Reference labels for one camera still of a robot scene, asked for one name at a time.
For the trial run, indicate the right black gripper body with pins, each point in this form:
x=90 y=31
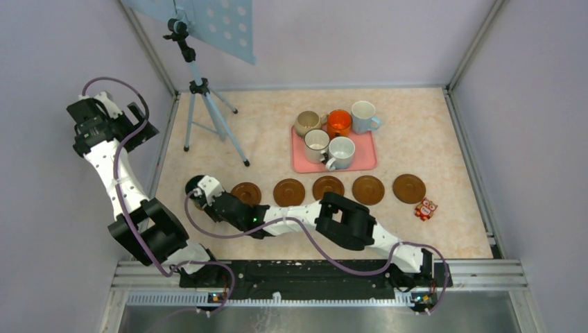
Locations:
x=210 y=211

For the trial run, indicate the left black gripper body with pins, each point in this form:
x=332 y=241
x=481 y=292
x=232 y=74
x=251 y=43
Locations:
x=123 y=124

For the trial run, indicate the dark wooden coaster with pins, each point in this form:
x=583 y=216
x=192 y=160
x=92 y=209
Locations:
x=247 y=192
x=326 y=184
x=409 y=188
x=368 y=190
x=289 y=192

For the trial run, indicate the dark green mug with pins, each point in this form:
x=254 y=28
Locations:
x=192 y=183

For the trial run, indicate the light wooden coaster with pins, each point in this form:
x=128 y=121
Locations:
x=197 y=204

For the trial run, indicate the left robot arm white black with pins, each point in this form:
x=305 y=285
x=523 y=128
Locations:
x=144 y=226

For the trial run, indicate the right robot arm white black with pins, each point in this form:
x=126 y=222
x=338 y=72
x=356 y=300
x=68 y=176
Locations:
x=344 y=222

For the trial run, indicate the blue tripod stand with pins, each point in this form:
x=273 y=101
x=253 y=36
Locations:
x=199 y=86

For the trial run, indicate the white mug dark rim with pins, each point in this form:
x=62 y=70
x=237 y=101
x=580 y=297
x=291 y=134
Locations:
x=316 y=144

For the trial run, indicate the beige mug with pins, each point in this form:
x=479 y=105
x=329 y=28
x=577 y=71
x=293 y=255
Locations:
x=308 y=120

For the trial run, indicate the white mug front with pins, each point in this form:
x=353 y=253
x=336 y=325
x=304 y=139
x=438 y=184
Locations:
x=341 y=152

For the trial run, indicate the blue perforated board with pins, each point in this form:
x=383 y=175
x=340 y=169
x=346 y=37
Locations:
x=225 y=25

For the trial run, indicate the orange glass mug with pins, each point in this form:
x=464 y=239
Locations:
x=339 y=123

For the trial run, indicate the pink tray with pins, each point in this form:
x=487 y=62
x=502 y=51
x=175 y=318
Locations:
x=365 y=157

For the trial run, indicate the light blue mug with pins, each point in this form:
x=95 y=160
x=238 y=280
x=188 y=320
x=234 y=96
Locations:
x=364 y=119

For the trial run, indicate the red owl figurine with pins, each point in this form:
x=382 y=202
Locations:
x=425 y=209

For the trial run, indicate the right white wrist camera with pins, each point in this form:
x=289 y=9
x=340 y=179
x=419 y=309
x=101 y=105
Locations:
x=208 y=189

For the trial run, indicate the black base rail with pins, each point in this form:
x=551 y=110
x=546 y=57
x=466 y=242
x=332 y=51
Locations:
x=309 y=280

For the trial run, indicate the white cable duct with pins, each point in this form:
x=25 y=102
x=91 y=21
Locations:
x=204 y=299

